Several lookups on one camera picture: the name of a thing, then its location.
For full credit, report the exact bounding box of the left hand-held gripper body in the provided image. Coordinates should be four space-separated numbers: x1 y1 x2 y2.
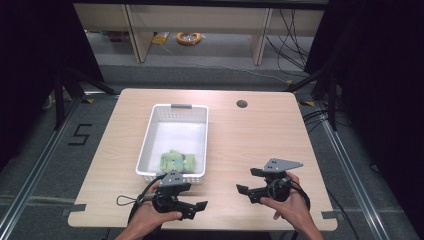
151 170 198 221

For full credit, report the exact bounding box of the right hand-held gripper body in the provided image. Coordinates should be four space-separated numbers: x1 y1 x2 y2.
256 157 305 203

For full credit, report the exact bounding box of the white plastic basket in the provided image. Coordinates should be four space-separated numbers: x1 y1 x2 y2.
135 103 210 184

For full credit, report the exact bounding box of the person's left hand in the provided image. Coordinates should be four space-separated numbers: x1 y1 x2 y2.
132 182 184 236

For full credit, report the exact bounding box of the person's right hand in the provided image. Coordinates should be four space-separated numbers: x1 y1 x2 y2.
259 171 312 230

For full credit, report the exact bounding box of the black metal stand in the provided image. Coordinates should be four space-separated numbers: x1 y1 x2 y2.
52 64 118 132
283 64 339 132

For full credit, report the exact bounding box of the black curtain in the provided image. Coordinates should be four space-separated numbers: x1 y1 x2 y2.
303 0 424 231
0 0 105 171

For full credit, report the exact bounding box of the yellow packet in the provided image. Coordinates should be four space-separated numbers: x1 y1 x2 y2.
151 31 171 46

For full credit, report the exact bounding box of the light wooden shelf unit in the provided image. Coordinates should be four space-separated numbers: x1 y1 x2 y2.
72 2 329 67

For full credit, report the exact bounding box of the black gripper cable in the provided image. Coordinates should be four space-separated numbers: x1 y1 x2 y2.
289 179 312 214
127 173 168 225

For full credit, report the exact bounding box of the thin black cable loop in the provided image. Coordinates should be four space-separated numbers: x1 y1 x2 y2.
116 194 148 207

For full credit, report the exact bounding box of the aluminium floor rail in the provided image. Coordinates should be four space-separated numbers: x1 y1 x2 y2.
0 96 83 240
318 99 392 240

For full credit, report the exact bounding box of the bundle of black cables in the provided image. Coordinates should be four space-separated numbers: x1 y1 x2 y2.
265 9 313 72

